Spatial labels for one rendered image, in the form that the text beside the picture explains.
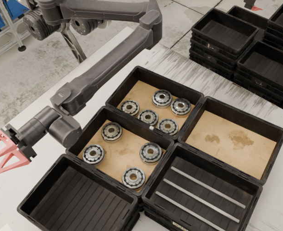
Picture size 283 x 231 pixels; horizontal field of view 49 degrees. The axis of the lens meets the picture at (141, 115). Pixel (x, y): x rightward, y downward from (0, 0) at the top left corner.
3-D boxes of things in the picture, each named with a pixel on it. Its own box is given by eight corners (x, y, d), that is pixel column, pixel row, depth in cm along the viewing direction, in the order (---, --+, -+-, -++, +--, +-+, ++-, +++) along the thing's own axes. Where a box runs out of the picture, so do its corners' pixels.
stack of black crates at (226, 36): (186, 69, 265) (190, 27, 227) (205, 49, 277) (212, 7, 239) (226, 92, 249) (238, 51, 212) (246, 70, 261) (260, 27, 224)
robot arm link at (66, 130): (72, 104, 92) (64, 85, 85) (99, 124, 87) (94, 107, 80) (40, 131, 87) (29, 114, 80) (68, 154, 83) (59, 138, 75)
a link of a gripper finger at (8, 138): (2, 178, 76) (32, 151, 80) (-12, 165, 71) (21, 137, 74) (-14, 162, 79) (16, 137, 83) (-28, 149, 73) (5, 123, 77)
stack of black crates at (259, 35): (212, 43, 281) (215, 22, 262) (229, 25, 293) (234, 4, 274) (252, 63, 265) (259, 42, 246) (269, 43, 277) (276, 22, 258)
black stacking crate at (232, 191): (141, 207, 134) (140, 198, 124) (175, 153, 147) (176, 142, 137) (228, 260, 120) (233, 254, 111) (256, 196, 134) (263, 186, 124)
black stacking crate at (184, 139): (175, 153, 147) (176, 141, 138) (203, 109, 160) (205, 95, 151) (256, 195, 134) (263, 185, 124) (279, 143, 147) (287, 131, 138)
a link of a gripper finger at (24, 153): (8, 184, 79) (36, 157, 83) (-4, 172, 74) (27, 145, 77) (-7, 168, 82) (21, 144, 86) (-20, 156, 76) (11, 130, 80)
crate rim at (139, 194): (64, 154, 139) (63, 151, 137) (104, 107, 152) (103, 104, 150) (139, 199, 126) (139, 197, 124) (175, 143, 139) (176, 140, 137)
